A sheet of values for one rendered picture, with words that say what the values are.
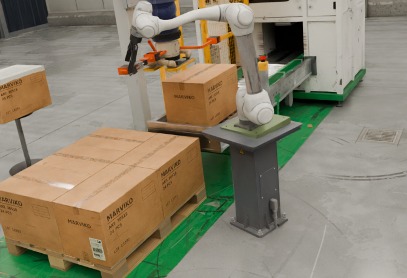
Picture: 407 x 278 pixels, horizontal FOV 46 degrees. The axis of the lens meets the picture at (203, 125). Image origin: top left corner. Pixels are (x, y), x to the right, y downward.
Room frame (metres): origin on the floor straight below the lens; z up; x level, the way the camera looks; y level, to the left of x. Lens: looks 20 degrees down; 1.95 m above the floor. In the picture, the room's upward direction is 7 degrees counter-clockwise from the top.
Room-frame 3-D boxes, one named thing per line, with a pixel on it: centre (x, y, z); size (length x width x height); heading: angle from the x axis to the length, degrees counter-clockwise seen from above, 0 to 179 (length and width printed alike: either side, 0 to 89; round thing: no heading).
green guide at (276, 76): (4.88, -0.85, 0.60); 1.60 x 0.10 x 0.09; 148
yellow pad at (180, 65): (3.65, 0.12, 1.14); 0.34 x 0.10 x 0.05; 155
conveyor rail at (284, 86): (4.54, -0.72, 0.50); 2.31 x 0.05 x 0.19; 148
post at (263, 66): (3.95, -0.55, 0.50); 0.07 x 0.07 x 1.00; 58
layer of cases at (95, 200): (3.30, 0.78, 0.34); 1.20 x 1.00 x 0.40; 148
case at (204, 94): (4.02, -0.02, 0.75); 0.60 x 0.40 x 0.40; 149
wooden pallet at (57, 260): (3.30, 0.78, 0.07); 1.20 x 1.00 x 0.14; 148
